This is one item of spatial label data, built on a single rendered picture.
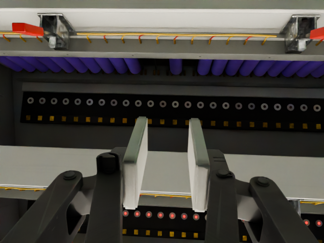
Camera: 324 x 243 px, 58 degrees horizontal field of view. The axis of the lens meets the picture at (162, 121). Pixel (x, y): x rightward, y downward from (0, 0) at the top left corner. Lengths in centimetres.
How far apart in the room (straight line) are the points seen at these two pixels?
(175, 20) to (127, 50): 7
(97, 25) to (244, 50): 17
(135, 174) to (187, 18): 21
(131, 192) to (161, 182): 17
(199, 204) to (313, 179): 21
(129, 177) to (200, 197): 4
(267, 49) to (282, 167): 14
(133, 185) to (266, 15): 24
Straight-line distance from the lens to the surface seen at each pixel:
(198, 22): 34
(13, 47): 41
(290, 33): 35
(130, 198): 16
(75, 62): 43
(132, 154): 16
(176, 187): 33
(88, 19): 35
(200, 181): 16
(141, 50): 36
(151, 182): 33
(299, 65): 43
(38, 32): 31
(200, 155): 16
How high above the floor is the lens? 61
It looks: 8 degrees up
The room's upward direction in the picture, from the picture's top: 179 degrees counter-clockwise
